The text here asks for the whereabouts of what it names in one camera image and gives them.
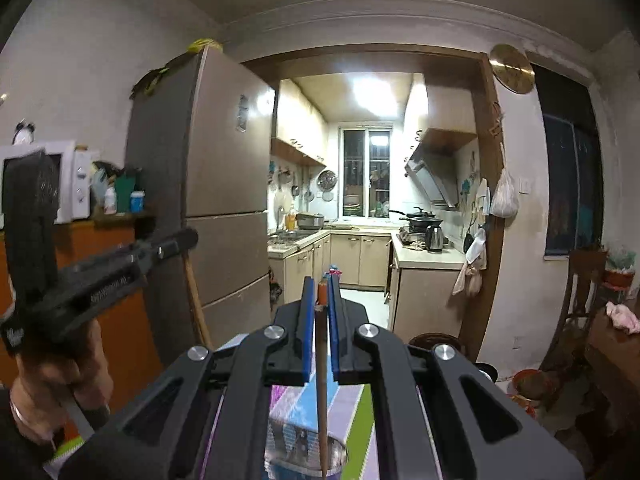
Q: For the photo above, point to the hanging metal colander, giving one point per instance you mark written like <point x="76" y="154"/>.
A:
<point x="326" y="180"/>

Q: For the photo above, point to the white microwave oven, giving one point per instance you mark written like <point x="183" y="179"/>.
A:
<point x="75" y="185"/>

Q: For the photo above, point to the white plastic bag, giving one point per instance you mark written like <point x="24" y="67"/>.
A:
<point x="504" y="197"/>

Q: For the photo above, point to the pink cloth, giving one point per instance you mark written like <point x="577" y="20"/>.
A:
<point x="622" y="317"/>

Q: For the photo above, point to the wooden chair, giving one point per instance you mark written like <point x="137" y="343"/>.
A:
<point x="582" y="280"/>

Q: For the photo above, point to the white light switch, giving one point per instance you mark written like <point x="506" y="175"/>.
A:
<point x="525" y="185"/>

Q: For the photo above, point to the dark wooden side table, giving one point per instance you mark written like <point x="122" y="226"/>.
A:
<point x="615" y="360"/>

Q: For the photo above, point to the potted plant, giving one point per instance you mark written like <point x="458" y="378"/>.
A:
<point x="620" y="265"/>

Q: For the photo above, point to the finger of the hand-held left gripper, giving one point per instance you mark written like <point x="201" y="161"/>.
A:
<point x="167" y="249"/>

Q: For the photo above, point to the person's left hand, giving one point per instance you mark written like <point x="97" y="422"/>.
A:
<point x="50" y="385"/>

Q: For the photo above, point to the orange wooden cabinet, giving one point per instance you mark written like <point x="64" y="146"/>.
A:
<point x="117" y="335"/>

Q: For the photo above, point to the purple blue leaf tablecloth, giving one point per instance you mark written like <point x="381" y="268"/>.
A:
<point x="352" y="410"/>

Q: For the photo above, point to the red bowl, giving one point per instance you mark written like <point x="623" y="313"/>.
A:
<point x="535" y="385"/>

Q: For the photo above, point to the wooden stick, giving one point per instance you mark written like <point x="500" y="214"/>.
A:
<point x="197" y="305"/>

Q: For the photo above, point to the kitchen wall cabinets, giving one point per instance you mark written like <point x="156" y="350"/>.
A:
<point x="300" y="125"/>

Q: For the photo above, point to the dark round basket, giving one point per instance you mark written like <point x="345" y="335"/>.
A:
<point x="437" y="345"/>

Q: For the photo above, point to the blue perforated utensil holder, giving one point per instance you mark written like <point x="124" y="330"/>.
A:
<point x="295" y="447"/>

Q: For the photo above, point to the person's left forearm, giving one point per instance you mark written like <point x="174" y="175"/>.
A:
<point x="20" y="455"/>

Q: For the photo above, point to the beige kitchen base cabinets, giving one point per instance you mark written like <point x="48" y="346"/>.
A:
<point x="425" y="290"/>

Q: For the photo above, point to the black wok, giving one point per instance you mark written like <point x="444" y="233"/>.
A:
<point x="422" y="220"/>

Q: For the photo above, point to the ceiling light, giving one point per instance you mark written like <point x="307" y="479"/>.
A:
<point x="375" y="92"/>

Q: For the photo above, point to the brown wooden chopstick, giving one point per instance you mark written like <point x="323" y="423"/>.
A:
<point x="322" y="390"/>

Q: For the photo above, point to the blue lidded jar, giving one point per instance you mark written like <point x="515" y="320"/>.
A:
<point x="137" y="202"/>

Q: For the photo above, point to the steel kettle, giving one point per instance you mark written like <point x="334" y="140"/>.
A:
<point x="435" y="239"/>

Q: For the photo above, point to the yellow green bundle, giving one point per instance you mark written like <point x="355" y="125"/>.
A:
<point x="205" y="45"/>

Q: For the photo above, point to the white bottle red label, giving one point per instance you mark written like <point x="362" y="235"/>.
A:
<point x="109" y="202"/>

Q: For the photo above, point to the gold wall clock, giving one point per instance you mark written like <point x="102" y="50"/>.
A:
<point x="512" y="69"/>

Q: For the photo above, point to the hanging cloth bags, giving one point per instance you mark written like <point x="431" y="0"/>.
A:
<point x="472" y="260"/>

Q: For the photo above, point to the dark window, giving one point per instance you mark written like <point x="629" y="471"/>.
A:
<point x="570" y="170"/>

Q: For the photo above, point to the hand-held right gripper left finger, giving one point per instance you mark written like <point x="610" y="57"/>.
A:
<point x="309" y="340"/>

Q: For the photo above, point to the beige refrigerator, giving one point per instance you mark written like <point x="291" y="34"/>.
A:
<point x="225" y="160"/>

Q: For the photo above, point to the steel range hood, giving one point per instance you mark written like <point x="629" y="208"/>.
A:
<point x="432" y="177"/>

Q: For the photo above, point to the kitchen window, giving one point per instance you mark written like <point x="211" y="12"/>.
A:
<point x="365" y="175"/>

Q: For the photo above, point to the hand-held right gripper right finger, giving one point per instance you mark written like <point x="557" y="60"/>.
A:
<point x="334" y="340"/>

